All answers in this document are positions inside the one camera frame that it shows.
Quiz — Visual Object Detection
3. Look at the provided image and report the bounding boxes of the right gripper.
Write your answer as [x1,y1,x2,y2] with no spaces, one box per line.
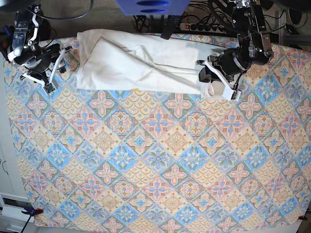
[7,44,72,94]

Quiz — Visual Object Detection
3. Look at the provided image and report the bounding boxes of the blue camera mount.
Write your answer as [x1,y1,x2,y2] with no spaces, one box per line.
[115,0,190,16]

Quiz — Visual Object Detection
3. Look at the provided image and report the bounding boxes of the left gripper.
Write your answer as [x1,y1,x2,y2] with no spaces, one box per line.
[195,49,251,100]

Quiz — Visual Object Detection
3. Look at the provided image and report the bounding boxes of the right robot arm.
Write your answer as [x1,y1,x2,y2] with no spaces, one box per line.
[7,4,72,95]

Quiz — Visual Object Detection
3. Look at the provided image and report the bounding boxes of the black power strip red switch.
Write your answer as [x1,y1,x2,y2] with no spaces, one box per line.
[179,23,230,33]

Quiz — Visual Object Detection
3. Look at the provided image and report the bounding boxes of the patterned tile tablecloth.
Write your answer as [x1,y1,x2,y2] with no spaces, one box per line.
[4,38,311,233]

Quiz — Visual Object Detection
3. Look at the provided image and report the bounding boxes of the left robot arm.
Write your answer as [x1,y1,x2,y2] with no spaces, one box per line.
[196,0,274,101]

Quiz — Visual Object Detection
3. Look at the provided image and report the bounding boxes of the orange black table clamp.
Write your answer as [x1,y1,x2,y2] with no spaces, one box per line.
[21,208,43,216]

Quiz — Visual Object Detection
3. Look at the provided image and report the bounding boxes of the white printed T-shirt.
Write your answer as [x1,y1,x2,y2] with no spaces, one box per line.
[77,29,225,98]

